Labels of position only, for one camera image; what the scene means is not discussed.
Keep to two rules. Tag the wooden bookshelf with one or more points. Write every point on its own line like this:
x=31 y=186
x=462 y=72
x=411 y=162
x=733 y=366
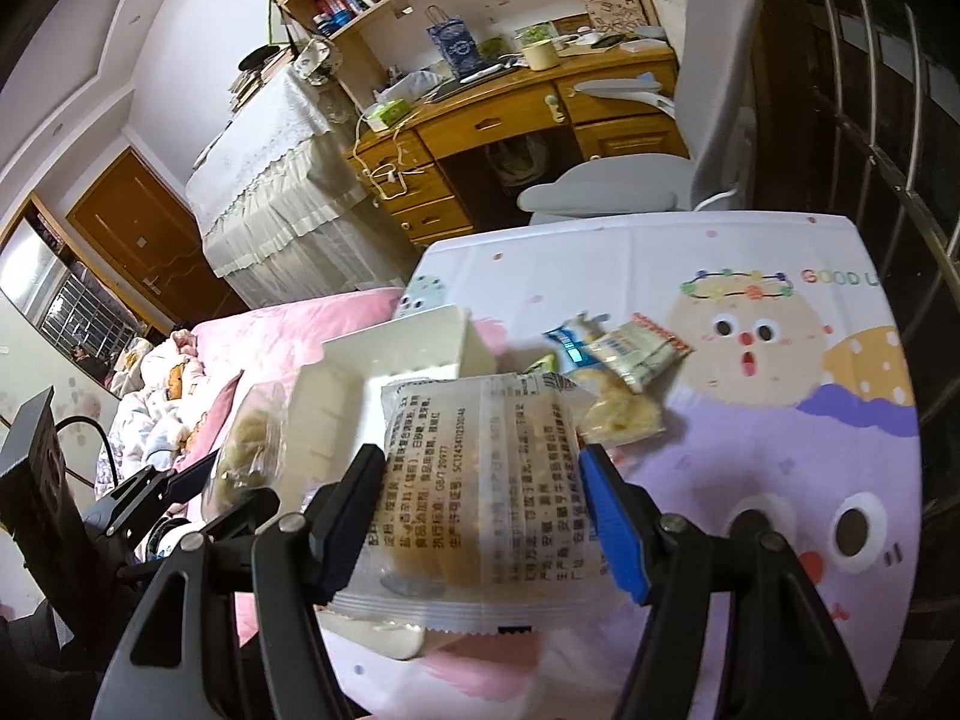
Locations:
x=420 y=7

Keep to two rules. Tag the cardboard box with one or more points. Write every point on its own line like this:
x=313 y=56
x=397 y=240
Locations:
x=619 y=11

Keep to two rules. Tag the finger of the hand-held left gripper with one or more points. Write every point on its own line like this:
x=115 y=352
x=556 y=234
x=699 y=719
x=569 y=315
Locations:
x=240 y=514
x=165 y=484

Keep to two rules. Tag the cartoon printed quilt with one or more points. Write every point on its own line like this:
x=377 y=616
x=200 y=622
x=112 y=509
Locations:
x=161 y=390

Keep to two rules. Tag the yellow crumbly pastry packet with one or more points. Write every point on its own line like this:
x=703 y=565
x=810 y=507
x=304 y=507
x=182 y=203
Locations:
x=619 y=409
x=247 y=450

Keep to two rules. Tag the pink blanket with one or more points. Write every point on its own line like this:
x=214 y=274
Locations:
x=285 y=330

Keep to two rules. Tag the beige label snack packet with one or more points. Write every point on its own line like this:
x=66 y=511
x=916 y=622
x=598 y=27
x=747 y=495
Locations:
x=637 y=352

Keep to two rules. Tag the grey office chair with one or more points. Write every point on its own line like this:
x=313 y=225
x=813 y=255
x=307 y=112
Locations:
x=712 y=90

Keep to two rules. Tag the cream mug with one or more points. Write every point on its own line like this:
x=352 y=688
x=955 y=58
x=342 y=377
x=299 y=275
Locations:
x=540 y=55

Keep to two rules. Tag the cartoon printed tablecloth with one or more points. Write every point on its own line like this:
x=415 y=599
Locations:
x=750 y=427

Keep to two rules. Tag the blue gift bag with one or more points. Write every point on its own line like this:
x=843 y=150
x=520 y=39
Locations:
x=454 y=45

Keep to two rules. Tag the white lace cover cloth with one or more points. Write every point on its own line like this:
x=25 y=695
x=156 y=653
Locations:
x=277 y=180

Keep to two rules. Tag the small barred window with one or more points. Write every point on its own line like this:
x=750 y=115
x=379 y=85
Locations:
x=75 y=300

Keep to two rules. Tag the clear plastic bag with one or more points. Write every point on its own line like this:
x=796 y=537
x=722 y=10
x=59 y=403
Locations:
x=409 y=84

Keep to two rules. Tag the floral cloth bag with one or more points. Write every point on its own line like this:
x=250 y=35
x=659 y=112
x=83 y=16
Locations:
x=316 y=60

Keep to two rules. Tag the white plastic tray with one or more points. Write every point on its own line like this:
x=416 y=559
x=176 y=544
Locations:
x=420 y=345

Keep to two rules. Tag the wooden door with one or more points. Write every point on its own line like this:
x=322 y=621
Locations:
x=150 y=232

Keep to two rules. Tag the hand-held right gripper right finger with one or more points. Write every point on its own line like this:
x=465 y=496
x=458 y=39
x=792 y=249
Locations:
x=611 y=525

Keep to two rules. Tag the small blue white snack packet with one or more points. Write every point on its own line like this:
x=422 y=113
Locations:
x=571 y=341

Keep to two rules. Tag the green tissue box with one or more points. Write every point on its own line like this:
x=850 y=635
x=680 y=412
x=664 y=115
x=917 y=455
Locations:
x=386 y=114

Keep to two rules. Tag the black hat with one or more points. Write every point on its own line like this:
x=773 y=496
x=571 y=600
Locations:
x=260 y=58

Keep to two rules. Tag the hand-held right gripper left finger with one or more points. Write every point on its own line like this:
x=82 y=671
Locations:
x=352 y=525

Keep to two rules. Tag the wooden desk with drawers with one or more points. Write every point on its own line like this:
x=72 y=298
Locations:
x=487 y=127

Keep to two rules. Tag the clear round cake packet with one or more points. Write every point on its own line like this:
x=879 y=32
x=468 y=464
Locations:
x=480 y=495

